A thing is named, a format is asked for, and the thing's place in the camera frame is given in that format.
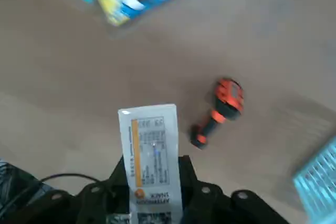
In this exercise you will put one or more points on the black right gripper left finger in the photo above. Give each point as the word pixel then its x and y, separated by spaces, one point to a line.
pixel 105 203

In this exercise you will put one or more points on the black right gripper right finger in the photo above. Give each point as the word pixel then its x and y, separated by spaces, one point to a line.
pixel 210 205

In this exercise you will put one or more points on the white yellow cookie box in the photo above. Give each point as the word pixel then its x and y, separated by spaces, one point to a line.
pixel 152 142

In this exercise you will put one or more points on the orange black barcode scanner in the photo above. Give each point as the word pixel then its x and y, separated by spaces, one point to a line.
pixel 225 98

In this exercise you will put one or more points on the light blue shopping basket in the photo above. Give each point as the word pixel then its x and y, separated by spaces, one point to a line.
pixel 302 182

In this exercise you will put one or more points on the clear acrylic stepped shelf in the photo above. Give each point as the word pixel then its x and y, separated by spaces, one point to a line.
pixel 113 28

